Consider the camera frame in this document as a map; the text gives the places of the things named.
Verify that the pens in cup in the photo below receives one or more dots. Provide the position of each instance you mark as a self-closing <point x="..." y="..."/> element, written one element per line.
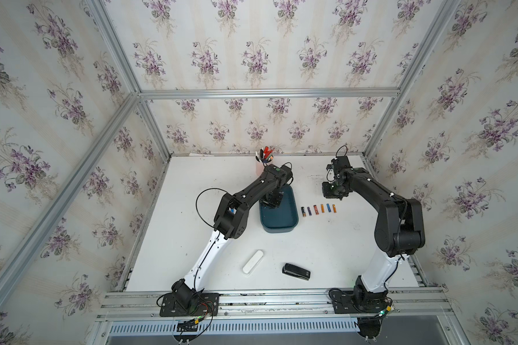
<point x="264" y="155"/>

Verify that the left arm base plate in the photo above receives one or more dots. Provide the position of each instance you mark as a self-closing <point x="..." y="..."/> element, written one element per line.
<point x="199" y="305"/>

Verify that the teal plastic storage box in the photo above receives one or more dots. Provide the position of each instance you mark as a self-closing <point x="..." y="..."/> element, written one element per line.
<point x="282" y="219"/>

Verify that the aluminium front rail frame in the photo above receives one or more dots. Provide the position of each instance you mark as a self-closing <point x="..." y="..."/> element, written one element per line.
<point x="411" y="315"/>

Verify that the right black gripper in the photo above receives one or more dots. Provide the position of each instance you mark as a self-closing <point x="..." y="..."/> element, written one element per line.
<point x="326" y="192"/>

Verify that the black stapler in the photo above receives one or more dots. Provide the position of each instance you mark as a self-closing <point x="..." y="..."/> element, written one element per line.
<point x="295" y="271"/>

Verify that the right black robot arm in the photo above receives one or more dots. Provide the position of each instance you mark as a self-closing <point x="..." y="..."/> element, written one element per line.
<point x="399" y="228"/>

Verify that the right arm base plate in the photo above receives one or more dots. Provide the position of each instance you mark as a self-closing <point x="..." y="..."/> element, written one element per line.
<point x="359" y="301"/>

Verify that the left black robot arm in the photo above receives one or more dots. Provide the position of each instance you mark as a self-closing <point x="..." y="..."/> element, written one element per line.
<point x="230" y="221"/>

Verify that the white rectangular case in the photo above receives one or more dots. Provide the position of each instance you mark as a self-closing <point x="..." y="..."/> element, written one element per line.
<point x="252" y="263"/>

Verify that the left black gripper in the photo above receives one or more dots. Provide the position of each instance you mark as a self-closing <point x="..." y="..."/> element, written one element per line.
<point x="274" y="205"/>

